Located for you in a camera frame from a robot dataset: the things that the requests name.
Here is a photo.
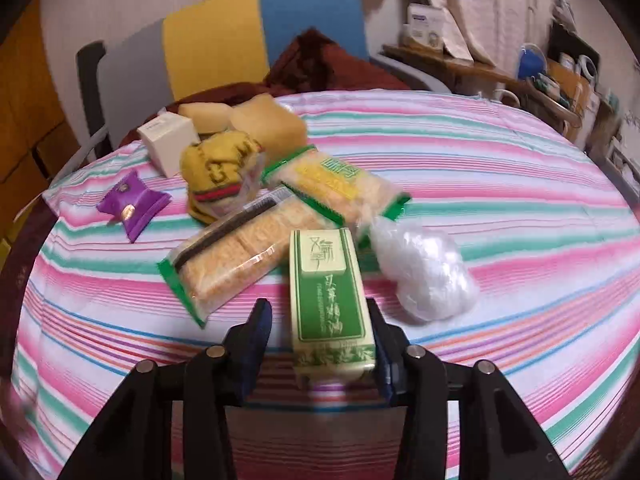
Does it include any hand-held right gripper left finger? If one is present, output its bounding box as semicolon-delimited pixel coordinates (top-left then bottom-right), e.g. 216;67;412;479
59;299;273;480

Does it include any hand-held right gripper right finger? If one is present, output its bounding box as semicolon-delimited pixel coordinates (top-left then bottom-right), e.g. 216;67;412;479
365;298;571;480

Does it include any green and cream carton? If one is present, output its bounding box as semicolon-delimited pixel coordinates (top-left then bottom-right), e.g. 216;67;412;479
289;228;377;390

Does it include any cracker packet with black strip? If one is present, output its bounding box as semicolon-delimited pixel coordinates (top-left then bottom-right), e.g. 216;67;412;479
157;186;346;329

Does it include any clear plastic bag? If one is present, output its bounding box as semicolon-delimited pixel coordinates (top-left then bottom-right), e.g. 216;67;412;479
367;215;480;322

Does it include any green-edged cracker packet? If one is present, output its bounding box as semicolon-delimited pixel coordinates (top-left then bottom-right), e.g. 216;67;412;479
261;145;412;251

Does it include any purple snack packet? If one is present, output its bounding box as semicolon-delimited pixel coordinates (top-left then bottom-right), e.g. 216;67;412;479
96;170;172;244

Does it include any large yellow sponge cake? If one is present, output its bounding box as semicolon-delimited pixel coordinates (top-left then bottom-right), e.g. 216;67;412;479
229;96;307;153

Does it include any small white box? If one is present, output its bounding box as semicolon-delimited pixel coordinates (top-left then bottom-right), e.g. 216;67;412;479
136;113;200;178

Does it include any small yellow sponge cake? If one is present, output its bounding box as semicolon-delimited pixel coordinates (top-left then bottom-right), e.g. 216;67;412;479
178;102;236;136

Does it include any dark red cloth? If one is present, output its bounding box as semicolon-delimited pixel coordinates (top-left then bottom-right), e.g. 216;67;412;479
120;28;411;148

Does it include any grey yellow blue chair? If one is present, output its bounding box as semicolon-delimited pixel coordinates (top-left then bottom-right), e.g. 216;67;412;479
76;0;453;161

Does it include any wooden side shelf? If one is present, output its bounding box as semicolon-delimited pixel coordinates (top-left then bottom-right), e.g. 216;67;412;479
382;44;583;133

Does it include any wooden wardrobe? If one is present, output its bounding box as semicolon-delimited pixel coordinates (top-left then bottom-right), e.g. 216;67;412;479
0;0;81;241

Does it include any blue bag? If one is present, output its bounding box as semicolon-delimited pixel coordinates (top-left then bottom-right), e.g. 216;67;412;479
517;44;548;81

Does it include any white carton with blue print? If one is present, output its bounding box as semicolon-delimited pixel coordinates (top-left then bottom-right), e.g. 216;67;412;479
404;4;451;53

